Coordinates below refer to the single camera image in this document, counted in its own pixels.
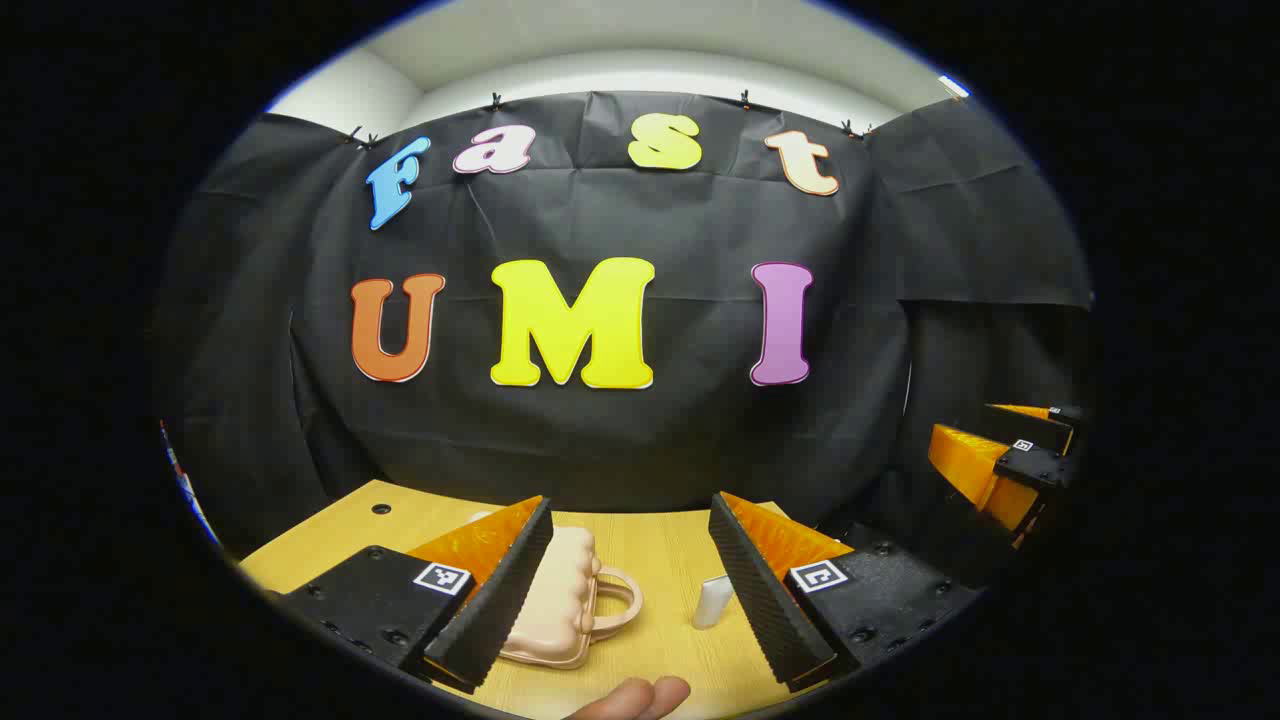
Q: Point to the black backdrop cloth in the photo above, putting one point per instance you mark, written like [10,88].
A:
[650,450]

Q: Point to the small ceiling light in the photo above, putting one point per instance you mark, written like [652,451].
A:
[953,87]

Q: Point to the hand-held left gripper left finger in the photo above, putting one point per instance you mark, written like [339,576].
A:
[500,600]

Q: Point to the pink suitcase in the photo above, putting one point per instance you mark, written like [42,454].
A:
[565,600]

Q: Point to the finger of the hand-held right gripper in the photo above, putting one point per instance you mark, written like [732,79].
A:
[1040,468]
[1040,428]

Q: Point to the white squeeze tube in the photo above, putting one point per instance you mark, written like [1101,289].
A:
[713,603]

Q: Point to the white printed banner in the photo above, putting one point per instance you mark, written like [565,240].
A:
[185,480]

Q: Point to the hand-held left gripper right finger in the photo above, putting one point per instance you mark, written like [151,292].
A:
[765,590]

